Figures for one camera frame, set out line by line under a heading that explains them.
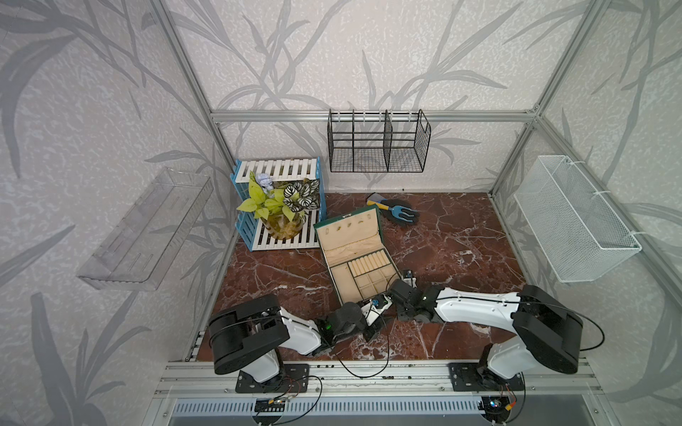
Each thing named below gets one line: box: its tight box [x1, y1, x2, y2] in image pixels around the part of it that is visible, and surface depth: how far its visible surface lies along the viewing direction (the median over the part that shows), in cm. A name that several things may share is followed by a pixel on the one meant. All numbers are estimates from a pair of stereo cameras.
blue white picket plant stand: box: [230, 156, 328, 251], surface depth 90 cm
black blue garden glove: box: [365, 192, 421, 227], surface depth 114 cm
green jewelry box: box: [313, 205, 403, 307], surface depth 92 cm
